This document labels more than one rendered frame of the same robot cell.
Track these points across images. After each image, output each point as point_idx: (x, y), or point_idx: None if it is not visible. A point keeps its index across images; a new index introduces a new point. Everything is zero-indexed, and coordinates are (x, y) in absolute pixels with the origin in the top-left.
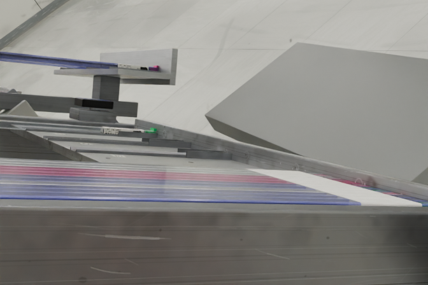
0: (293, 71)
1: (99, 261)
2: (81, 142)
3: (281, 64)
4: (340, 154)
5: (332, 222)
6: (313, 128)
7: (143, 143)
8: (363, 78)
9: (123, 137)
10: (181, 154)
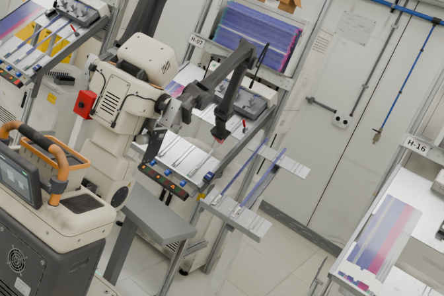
0: (160, 222)
1: None
2: (187, 148)
3: (167, 230)
4: (135, 183)
5: None
6: (145, 194)
7: (178, 158)
8: (130, 199)
9: (190, 168)
10: (163, 149)
